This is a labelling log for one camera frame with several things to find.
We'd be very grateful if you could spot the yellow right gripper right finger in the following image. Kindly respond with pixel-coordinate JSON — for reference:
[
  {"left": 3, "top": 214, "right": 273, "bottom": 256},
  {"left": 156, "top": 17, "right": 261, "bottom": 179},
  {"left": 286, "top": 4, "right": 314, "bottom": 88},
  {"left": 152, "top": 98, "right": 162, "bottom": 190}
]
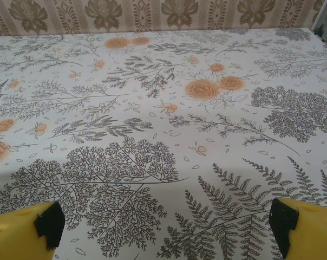
[{"left": 269, "top": 197, "right": 327, "bottom": 260}]

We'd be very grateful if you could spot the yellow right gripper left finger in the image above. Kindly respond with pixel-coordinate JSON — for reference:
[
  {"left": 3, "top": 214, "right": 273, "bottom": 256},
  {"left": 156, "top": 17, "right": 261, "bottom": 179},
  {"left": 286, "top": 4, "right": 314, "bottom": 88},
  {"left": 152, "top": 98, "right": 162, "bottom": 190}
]
[{"left": 0, "top": 201, "right": 66, "bottom": 260}]

